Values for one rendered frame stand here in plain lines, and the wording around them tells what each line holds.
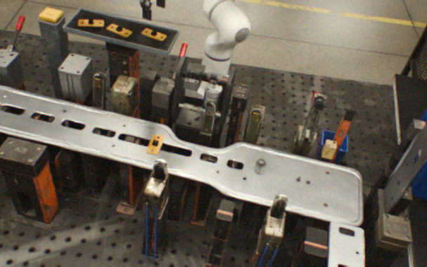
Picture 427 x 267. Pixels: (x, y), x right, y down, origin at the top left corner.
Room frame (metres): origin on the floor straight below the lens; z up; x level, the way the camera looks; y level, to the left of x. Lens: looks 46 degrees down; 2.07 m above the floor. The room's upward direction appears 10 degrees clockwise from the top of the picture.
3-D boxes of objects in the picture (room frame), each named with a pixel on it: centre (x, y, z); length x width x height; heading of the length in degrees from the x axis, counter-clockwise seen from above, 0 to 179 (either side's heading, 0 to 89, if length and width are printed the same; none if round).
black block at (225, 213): (0.76, -0.05, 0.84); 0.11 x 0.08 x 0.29; 175
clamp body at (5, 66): (1.17, 0.78, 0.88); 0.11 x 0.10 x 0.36; 175
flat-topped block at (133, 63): (1.30, 0.40, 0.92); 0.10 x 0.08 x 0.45; 85
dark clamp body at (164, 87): (1.15, 0.22, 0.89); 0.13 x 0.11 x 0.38; 175
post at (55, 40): (1.33, 0.66, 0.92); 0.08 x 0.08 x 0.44; 85
